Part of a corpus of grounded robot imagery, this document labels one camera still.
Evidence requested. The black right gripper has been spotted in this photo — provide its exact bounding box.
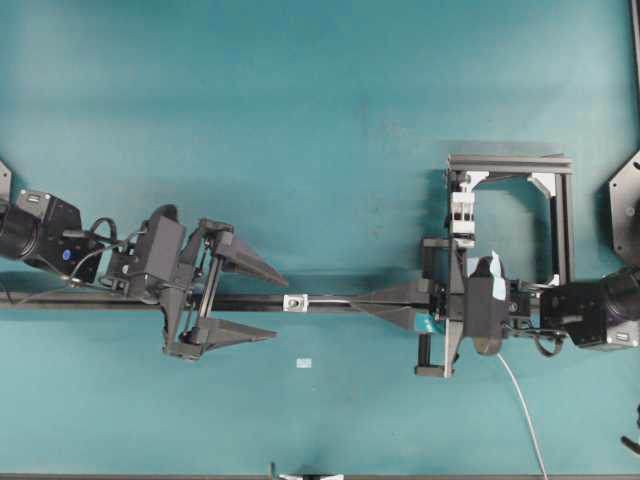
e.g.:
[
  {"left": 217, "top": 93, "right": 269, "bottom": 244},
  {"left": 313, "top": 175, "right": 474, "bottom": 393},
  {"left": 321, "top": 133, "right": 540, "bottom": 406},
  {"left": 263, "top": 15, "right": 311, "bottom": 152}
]
[{"left": 351, "top": 238, "right": 540, "bottom": 378}]

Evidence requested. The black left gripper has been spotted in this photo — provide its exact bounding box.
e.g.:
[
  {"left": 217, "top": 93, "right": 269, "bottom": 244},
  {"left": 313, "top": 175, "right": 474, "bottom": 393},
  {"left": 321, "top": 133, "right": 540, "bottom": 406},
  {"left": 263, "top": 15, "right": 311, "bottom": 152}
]
[{"left": 102, "top": 218, "right": 287, "bottom": 361}]

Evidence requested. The thin grey wire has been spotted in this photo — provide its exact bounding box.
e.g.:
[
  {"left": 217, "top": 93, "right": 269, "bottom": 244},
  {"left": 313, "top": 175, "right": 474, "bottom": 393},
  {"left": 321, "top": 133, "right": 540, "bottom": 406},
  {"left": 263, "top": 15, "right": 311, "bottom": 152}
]
[{"left": 307, "top": 297, "right": 550, "bottom": 480}]

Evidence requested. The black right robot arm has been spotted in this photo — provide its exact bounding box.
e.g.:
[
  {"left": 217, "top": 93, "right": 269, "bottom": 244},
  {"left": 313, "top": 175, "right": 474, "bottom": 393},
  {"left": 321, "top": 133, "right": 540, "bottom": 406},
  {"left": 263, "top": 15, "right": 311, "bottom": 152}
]
[{"left": 351, "top": 239, "right": 639, "bottom": 378}]

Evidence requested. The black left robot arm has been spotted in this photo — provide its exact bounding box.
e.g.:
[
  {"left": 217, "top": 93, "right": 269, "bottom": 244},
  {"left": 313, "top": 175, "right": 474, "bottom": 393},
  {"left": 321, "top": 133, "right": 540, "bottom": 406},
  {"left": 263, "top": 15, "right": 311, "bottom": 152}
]
[{"left": 1, "top": 191, "right": 288, "bottom": 361}]

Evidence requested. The small white tape square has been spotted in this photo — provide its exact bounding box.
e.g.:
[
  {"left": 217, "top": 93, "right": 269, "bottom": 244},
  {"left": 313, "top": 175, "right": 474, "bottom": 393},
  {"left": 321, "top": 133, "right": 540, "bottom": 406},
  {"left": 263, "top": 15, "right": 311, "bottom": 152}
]
[{"left": 296, "top": 358, "right": 313, "bottom": 369}]

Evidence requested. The black clip right edge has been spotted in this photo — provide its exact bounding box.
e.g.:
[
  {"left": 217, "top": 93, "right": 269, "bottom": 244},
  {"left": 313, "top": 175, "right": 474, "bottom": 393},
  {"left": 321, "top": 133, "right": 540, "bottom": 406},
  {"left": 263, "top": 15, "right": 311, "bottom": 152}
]
[{"left": 620, "top": 404, "right": 640, "bottom": 451}]

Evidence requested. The long black aluminium rail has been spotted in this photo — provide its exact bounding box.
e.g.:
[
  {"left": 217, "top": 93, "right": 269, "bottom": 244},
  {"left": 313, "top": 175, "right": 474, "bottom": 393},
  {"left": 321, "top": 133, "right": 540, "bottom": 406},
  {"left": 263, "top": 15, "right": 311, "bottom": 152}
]
[{"left": 0, "top": 292, "right": 431, "bottom": 315}]

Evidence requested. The metal fitting on rail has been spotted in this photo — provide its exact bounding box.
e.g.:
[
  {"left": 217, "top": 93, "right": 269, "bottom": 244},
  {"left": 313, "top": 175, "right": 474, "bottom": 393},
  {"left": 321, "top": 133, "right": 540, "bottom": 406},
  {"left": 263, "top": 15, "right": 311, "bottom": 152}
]
[{"left": 282, "top": 294, "right": 309, "bottom": 313}]

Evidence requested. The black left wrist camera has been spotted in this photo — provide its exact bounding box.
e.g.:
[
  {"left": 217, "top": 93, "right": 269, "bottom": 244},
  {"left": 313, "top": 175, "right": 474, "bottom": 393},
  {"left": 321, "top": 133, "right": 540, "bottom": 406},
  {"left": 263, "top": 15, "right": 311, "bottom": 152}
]
[{"left": 128, "top": 204, "right": 185, "bottom": 298}]

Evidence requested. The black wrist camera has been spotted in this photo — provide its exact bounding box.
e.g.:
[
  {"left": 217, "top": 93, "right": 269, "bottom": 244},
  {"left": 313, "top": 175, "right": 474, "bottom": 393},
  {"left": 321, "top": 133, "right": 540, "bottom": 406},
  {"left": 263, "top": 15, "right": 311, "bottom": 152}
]
[
  {"left": 128, "top": 204, "right": 185, "bottom": 298},
  {"left": 463, "top": 251, "right": 509, "bottom": 356}
]

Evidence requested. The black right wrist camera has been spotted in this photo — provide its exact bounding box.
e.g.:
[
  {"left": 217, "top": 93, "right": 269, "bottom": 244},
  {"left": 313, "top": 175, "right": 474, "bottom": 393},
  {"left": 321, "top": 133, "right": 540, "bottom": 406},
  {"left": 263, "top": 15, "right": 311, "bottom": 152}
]
[{"left": 463, "top": 251, "right": 509, "bottom": 356}]

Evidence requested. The white wire clamp block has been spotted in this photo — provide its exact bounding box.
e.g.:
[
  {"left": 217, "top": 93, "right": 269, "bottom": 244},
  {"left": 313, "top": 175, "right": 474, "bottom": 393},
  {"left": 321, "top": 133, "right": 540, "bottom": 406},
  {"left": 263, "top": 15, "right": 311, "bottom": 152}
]
[{"left": 449, "top": 192, "right": 475, "bottom": 249}]

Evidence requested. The white bracket at bottom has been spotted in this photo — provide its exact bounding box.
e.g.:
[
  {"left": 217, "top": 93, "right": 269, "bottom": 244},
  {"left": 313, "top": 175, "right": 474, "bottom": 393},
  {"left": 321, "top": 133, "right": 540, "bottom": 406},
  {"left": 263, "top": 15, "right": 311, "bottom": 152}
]
[{"left": 273, "top": 474, "right": 345, "bottom": 480}]

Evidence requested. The black aluminium frame stand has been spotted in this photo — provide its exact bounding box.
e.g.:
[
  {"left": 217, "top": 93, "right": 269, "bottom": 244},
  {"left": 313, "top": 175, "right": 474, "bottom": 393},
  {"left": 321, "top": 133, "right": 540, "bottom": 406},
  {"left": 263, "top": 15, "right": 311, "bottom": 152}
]
[{"left": 444, "top": 153, "right": 576, "bottom": 289}]

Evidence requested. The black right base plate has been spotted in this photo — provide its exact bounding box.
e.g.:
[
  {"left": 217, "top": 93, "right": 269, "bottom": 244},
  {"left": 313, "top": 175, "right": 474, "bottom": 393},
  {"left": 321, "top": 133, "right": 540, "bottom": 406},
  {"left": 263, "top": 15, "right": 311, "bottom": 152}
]
[{"left": 609, "top": 152, "right": 639, "bottom": 267}]

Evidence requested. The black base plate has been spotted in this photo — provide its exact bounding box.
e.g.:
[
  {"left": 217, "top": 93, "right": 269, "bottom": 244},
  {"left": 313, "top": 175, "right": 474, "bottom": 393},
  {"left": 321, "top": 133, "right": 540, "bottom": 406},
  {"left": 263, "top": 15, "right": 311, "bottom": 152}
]
[
  {"left": 609, "top": 152, "right": 639, "bottom": 267},
  {"left": 0, "top": 161, "right": 12, "bottom": 203}
]

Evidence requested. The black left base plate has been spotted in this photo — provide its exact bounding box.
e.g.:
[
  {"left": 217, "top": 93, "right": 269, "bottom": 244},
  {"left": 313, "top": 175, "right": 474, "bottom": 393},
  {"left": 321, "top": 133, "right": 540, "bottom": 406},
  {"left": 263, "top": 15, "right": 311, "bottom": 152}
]
[{"left": 0, "top": 161, "right": 12, "bottom": 203}]

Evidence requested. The black rail at bottom edge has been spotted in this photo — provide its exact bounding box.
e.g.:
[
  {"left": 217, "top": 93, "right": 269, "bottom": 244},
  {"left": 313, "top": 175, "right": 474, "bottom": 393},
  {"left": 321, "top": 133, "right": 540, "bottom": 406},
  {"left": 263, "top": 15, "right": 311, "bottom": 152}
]
[{"left": 1, "top": 473, "right": 639, "bottom": 480}]

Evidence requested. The black vertical post top right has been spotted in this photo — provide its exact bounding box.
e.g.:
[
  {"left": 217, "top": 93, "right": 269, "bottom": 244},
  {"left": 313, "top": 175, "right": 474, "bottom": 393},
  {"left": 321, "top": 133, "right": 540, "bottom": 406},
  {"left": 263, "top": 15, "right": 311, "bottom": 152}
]
[{"left": 627, "top": 0, "right": 640, "bottom": 151}]

